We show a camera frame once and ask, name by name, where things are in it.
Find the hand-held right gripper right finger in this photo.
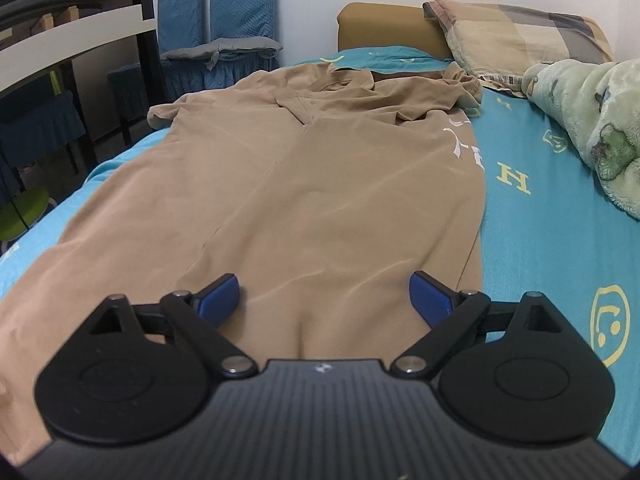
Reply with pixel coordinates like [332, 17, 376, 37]
[390, 270, 566, 379]

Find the tan printed t-shirt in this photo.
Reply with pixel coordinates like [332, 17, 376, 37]
[0, 62, 488, 466]

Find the teal patterned bed sheet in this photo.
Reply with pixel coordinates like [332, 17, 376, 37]
[0, 45, 640, 453]

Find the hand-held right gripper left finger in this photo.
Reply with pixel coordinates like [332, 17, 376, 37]
[89, 273, 258, 378]

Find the dark blue covered chair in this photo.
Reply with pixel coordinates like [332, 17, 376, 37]
[0, 91, 87, 196]

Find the black cable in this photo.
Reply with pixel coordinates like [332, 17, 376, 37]
[0, 167, 31, 233]

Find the dark dining table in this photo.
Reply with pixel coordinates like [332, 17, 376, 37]
[0, 0, 166, 171]

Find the grey seat cushion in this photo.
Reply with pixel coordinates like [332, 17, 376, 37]
[162, 36, 283, 71]

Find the green stool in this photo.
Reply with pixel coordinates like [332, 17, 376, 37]
[0, 187, 56, 243]

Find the tan padded headboard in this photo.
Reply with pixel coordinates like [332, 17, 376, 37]
[336, 2, 453, 61]

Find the plaid pillow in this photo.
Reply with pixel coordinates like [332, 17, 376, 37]
[422, 0, 615, 98]

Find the green fleece blanket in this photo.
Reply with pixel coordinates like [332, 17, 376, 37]
[522, 57, 640, 221]

